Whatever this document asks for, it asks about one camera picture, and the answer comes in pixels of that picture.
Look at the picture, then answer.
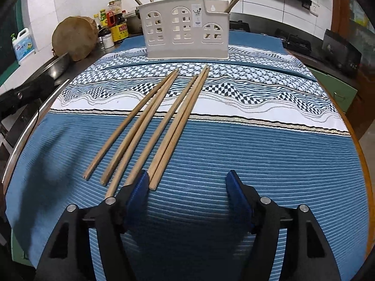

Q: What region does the white detergent jug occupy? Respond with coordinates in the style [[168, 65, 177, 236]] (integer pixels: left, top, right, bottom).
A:
[[11, 28, 35, 65]]

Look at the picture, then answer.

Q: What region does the blue patterned table cloth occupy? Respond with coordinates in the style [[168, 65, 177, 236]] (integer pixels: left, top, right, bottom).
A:
[[6, 32, 370, 280]]

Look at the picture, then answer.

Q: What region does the round wooden chopping block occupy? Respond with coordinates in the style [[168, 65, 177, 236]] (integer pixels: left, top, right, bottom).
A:
[[52, 16, 98, 62]]

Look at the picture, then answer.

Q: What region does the white small jar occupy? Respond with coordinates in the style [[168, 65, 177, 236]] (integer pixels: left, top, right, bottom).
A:
[[101, 33, 114, 49]]

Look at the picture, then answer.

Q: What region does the green label bottle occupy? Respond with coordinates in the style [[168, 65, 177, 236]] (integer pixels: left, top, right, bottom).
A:
[[100, 9, 107, 27]]

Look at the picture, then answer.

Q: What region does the yellow label sauce bottle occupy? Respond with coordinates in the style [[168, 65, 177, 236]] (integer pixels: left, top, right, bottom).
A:
[[111, 13, 128, 43]]

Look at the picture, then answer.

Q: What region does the steel pressure cooker pot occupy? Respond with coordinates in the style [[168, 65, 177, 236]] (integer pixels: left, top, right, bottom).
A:
[[125, 10, 142, 34]]

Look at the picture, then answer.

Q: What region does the green drawer cabinet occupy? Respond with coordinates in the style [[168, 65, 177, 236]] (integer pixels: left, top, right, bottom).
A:
[[308, 67, 357, 112]]

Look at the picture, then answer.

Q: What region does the black gas stove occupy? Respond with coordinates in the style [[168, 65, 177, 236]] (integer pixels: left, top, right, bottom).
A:
[[275, 29, 312, 56]]

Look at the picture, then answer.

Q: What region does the black box appliance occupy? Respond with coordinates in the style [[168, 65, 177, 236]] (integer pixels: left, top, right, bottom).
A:
[[322, 29, 362, 79]]

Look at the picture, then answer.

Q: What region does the beige plastic utensil holder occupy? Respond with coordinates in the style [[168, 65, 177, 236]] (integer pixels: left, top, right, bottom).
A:
[[138, 0, 229, 60]]

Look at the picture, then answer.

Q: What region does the wooden glass door cabinet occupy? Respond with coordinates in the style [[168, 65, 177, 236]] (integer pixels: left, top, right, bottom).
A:
[[331, 0, 374, 139]]

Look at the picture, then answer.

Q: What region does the white wall socket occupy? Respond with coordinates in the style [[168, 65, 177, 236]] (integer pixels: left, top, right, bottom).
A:
[[309, 1, 320, 17]]

